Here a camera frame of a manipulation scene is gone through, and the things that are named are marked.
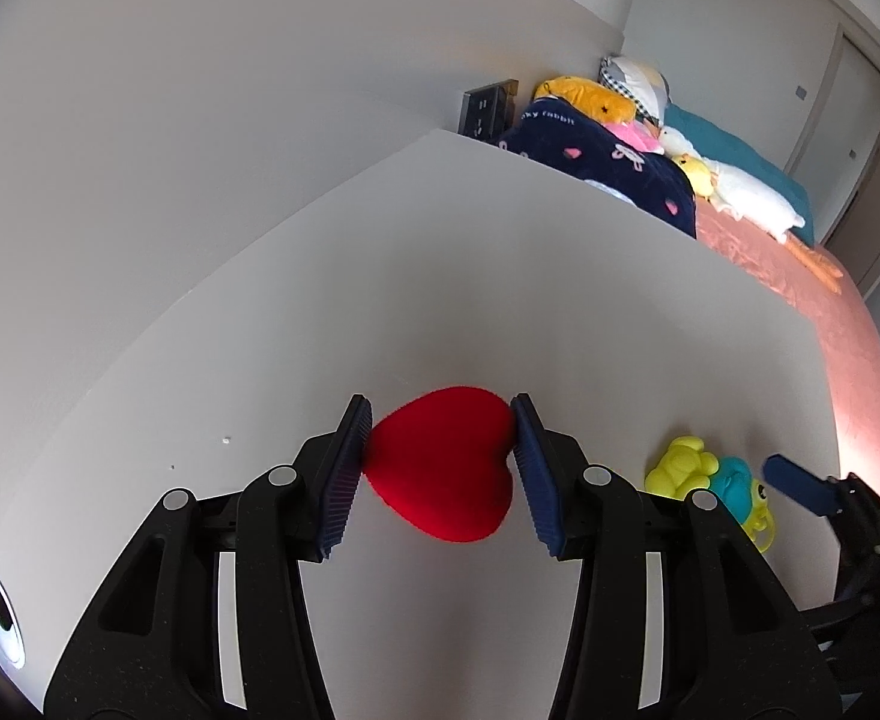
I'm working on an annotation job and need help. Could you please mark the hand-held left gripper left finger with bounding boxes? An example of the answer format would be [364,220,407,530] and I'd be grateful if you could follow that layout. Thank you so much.
[44,394,373,720]

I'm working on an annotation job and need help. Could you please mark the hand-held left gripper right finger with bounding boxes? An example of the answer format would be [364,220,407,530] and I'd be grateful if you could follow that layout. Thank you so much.
[510,392,835,720]

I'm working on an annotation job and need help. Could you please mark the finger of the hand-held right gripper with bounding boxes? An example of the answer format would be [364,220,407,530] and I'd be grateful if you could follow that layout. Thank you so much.
[761,454,872,522]

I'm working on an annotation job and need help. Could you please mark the red heart plush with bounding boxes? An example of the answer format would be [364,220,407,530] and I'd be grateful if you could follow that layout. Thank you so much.
[363,386,517,543]

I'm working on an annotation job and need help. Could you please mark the teal turtle toy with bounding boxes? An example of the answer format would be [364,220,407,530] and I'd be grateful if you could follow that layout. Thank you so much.
[708,457,777,556]

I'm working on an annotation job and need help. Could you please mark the yellow-green plastic toy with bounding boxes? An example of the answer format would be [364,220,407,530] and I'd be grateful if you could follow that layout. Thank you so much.
[644,435,720,500]

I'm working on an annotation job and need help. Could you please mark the white goose plush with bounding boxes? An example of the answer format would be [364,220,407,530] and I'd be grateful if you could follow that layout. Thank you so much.
[657,126,842,293]

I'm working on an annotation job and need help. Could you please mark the yellow duck plush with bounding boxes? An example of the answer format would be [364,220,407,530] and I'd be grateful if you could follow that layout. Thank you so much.
[671,154,713,200]

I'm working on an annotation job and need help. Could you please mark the navy patterned blanket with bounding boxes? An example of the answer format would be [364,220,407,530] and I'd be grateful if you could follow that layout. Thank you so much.
[498,99,700,239]

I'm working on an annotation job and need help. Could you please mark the teal pillow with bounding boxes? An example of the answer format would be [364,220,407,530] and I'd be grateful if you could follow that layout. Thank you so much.
[661,103,816,247]

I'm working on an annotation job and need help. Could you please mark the pink blanket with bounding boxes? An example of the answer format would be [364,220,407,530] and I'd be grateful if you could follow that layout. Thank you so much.
[605,120,666,158]

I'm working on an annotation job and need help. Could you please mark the white door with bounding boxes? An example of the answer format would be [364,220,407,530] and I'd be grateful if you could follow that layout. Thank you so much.
[785,36,880,241]

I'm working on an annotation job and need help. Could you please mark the white round desk grommet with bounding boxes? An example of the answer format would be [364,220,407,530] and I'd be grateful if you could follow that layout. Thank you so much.
[0,570,27,670]

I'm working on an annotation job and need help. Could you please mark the yellow plush cushion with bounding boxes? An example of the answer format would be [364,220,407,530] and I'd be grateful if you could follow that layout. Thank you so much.
[534,76,636,125]

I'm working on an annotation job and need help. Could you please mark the checkered pillow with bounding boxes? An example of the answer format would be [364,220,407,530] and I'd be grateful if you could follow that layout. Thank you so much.
[600,55,672,125]

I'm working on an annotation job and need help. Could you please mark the black wall panel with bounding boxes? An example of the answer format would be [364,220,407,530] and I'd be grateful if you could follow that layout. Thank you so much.
[462,79,520,140]

